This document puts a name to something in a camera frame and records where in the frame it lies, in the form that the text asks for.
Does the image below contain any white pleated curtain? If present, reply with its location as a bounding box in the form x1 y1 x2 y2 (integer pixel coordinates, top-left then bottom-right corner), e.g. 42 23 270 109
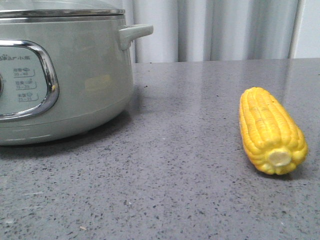
0 0 320 64

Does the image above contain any pale green electric cooking pot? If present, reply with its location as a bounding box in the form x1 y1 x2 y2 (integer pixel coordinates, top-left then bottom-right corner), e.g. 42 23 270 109
0 9 154 146

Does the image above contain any yellow plastic corn cob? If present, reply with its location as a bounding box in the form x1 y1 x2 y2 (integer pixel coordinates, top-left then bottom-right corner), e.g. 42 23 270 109
239 87 308 175

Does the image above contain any glass pot lid steel rim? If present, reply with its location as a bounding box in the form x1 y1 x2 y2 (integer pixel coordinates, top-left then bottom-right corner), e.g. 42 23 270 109
0 0 125 18

